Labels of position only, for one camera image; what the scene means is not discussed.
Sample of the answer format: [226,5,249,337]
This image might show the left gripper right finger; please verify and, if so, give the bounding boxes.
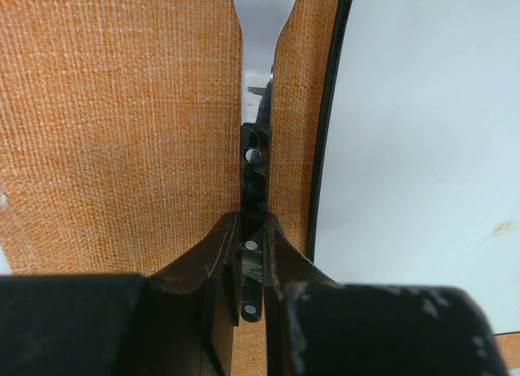
[263,215,507,375]

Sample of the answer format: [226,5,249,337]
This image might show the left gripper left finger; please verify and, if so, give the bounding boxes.
[1,213,240,375]

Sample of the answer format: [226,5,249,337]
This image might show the white square plate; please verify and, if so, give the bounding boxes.
[307,0,519,334]

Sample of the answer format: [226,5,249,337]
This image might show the orange cloth napkin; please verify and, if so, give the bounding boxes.
[1,0,519,375]

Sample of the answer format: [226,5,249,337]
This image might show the silver fork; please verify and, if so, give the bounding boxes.
[233,0,297,322]

